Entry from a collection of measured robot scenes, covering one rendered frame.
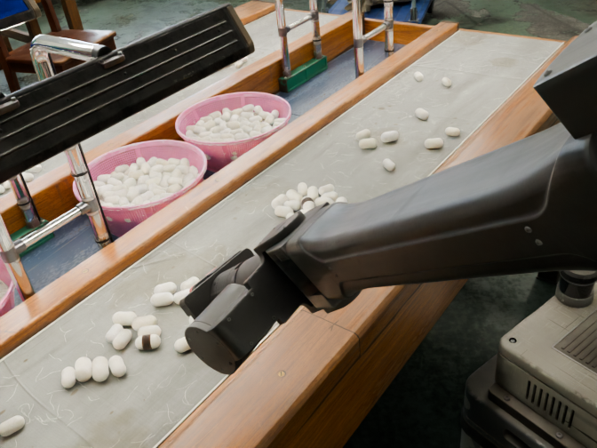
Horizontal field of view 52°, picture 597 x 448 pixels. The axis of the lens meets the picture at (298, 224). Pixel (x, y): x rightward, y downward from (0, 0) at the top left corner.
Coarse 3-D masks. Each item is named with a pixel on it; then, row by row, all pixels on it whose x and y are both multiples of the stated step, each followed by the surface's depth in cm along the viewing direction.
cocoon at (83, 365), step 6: (78, 360) 82; (84, 360) 82; (90, 360) 83; (78, 366) 81; (84, 366) 81; (90, 366) 82; (78, 372) 80; (84, 372) 80; (90, 372) 81; (78, 378) 80; (84, 378) 80
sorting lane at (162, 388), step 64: (448, 64) 160; (512, 64) 156; (384, 128) 133; (256, 192) 117; (384, 192) 112; (192, 256) 102; (64, 320) 92; (0, 384) 83; (128, 384) 80; (192, 384) 79
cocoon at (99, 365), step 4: (100, 356) 82; (96, 360) 82; (100, 360) 82; (104, 360) 82; (92, 364) 81; (96, 364) 81; (100, 364) 81; (104, 364) 81; (92, 368) 81; (96, 368) 80; (100, 368) 80; (104, 368) 81; (92, 372) 80; (96, 372) 80; (100, 372) 80; (104, 372) 80; (108, 372) 81; (92, 376) 80; (96, 376) 80; (100, 376) 80; (104, 376) 80; (96, 380) 80; (100, 380) 80
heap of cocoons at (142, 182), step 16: (144, 160) 132; (160, 160) 130; (176, 160) 130; (112, 176) 127; (128, 176) 128; (144, 176) 126; (160, 176) 126; (176, 176) 125; (192, 176) 124; (112, 192) 122; (128, 192) 121; (144, 192) 124; (160, 192) 119
